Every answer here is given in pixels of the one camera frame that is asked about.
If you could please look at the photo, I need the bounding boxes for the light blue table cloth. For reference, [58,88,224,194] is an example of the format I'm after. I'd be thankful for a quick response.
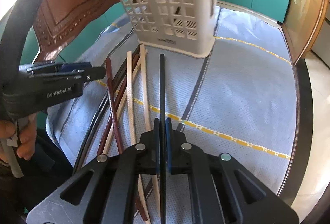
[45,6,300,224]

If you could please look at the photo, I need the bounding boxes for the black chopstick on cloth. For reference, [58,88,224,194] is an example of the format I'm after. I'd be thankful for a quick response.
[72,92,108,175]

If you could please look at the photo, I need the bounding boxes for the dark brown chopstick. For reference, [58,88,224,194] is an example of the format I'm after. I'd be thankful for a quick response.
[97,60,127,156]

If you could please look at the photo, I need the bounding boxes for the left hand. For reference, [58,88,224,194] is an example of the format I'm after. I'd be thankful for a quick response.
[1,113,37,161]

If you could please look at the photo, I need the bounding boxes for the black chopstick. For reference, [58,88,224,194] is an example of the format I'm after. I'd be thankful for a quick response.
[159,54,166,224]
[72,92,108,175]

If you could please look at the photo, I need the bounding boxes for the dark red chopstick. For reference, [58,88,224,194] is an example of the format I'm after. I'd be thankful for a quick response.
[106,58,123,154]

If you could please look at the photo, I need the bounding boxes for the wooden cabinet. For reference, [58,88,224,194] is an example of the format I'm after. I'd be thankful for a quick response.
[282,0,328,65]

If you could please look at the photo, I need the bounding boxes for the white chopstick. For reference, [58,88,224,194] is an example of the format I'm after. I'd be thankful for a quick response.
[102,50,150,156]

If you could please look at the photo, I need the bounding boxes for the beige chopstick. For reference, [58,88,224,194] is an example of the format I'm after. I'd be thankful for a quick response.
[140,44,160,217]

